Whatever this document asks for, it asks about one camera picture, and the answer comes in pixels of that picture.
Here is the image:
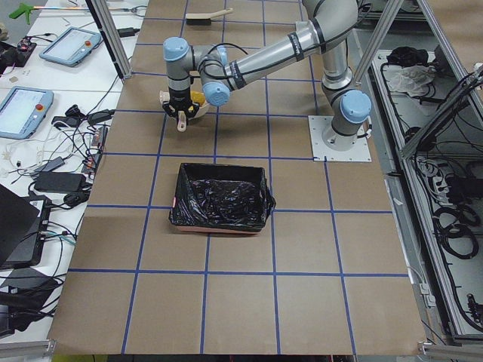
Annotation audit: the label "potato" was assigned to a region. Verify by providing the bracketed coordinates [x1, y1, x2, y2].
[190, 90, 206, 106]

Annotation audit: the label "white crumpled cloth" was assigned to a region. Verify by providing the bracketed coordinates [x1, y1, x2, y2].
[388, 66, 435, 97]

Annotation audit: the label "blue teach pendant near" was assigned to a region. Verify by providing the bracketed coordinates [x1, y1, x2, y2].
[1, 86, 54, 140]

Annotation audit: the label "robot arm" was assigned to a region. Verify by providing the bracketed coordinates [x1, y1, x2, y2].
[162, 1, 371, 137]

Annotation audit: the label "aluminium frame post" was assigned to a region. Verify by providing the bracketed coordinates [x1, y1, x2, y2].
[85, 0, 132, 80]

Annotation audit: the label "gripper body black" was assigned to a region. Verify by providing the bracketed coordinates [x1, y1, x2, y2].
[162, 87, 194, 112]

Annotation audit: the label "beige hand brush black bristles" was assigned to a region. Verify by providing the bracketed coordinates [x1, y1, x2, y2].
[185, 8, 234, 26]

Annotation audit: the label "beige plastic dustpan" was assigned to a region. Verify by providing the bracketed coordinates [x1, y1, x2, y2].
[159, 90, 211, 132]

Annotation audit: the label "pink bin black liner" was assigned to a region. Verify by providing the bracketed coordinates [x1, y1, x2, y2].
[169, 163, 276, 235]

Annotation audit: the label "blue teach pendant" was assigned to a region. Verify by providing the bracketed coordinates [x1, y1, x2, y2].
[39, 27, 102, 67]
[1, 86, 54, 140]

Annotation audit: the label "black power adapter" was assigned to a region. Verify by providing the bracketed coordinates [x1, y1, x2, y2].
[34, 172, 88, 193]

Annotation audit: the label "green-handled grabber tool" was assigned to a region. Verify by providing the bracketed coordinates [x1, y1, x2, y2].
[9, 2, 84, 21]

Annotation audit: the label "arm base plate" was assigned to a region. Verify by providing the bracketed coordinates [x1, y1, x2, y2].
[308, 115, 372, 163]

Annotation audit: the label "blue teach pendant far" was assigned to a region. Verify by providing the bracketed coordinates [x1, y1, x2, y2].
[39, 27, 102, 67]

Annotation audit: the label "black laptop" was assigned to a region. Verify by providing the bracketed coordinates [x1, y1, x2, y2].
[1, 186, 51, 269]

